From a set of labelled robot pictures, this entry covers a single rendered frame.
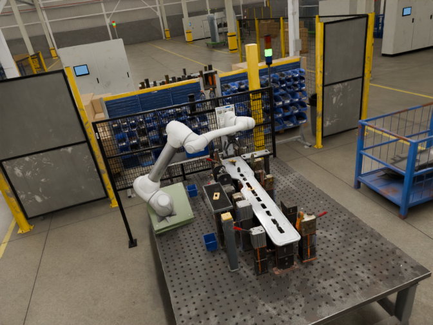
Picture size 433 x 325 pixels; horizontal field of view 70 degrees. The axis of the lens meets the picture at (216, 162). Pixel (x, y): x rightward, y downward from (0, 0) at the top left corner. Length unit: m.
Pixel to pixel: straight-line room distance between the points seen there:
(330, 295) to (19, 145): 3.87
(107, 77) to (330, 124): 5.95
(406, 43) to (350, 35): 8.11
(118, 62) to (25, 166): 5.07
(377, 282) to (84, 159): 3.68
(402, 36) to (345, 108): 7.81
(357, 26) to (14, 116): 4.95
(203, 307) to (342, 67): 4.37
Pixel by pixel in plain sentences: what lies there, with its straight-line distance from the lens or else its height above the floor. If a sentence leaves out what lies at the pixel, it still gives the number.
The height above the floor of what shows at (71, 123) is 1.32.
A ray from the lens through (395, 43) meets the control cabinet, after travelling 13.21.
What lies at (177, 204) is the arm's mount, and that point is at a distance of 2.87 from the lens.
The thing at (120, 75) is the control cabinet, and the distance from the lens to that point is 9.14.
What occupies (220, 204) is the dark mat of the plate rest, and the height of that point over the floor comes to 1.16.
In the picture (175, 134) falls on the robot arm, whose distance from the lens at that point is 2.39.
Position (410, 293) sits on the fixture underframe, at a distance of 2.61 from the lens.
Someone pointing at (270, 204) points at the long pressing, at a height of 1.00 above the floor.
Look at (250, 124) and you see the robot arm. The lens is 2.71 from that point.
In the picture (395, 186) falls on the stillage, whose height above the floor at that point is 0.16.
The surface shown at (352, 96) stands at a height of 0.75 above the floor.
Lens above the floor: 2.38
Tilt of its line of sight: 26 degrees down
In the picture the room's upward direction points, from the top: 9 degrees counter-clockwise
